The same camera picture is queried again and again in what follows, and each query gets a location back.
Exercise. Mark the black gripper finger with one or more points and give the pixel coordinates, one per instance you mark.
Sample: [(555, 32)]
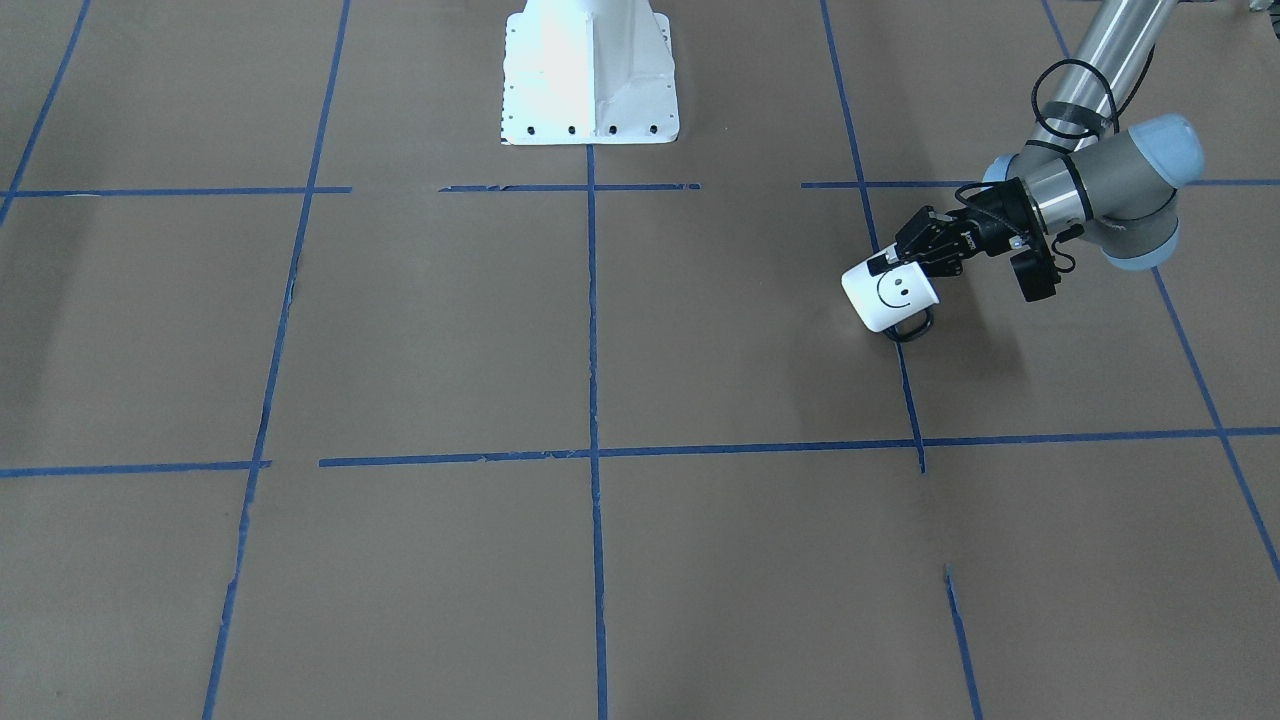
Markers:
[(885, 262)]

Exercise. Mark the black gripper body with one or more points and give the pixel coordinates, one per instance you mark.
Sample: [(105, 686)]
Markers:
[(985, 229)]

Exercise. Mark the white smiley face mug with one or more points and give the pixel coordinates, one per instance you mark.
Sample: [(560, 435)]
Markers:
[(898, 304)]

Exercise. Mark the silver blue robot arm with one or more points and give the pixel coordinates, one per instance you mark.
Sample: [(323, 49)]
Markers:
[(1083, 172)]

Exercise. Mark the white camera stand post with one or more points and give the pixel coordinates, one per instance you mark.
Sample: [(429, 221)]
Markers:
[(588, 73)]

